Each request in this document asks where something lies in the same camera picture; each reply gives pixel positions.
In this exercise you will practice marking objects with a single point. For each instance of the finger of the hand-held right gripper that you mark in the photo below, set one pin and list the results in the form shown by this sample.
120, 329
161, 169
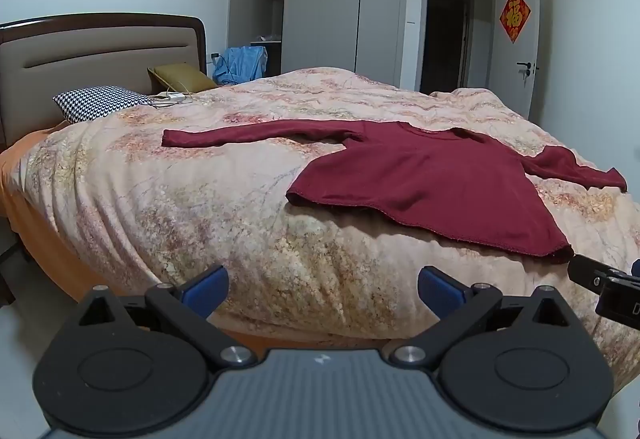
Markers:
590, 275

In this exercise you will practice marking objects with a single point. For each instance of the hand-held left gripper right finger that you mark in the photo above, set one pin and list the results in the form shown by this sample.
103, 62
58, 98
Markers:
440, 290

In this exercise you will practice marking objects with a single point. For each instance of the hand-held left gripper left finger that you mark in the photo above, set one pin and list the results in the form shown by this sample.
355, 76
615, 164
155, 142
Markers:
206, 290

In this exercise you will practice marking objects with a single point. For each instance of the dark red sweater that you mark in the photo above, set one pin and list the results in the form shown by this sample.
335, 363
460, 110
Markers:
430, 174

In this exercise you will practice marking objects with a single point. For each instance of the floral pink quilt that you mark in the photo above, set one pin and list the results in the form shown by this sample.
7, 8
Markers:
210, 214

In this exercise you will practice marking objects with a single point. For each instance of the orange bed sheet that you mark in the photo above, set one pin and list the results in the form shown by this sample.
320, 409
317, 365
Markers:
45, 239

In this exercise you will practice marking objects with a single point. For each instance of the white room door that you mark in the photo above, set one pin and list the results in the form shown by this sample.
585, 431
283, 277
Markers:
517, 84

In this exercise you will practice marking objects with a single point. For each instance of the olive green pillow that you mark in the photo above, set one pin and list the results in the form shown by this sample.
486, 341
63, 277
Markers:
182, 76

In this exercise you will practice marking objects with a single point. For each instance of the black white houndstooth pillow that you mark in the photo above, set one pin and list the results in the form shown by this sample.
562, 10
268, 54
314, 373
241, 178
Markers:
100, 102

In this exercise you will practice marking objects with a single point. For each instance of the blue garment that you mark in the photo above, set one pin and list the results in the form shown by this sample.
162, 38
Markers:
240, 65

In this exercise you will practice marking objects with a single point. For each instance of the padded wooden bed headboard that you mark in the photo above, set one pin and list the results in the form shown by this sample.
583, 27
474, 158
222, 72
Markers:
90, 59

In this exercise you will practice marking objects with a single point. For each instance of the red diamond door decoration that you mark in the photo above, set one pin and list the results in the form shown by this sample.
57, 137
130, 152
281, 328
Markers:
514, 15

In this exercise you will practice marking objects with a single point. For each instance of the grey built-in wardrobe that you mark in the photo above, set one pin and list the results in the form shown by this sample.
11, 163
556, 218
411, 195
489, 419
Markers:
340, 4

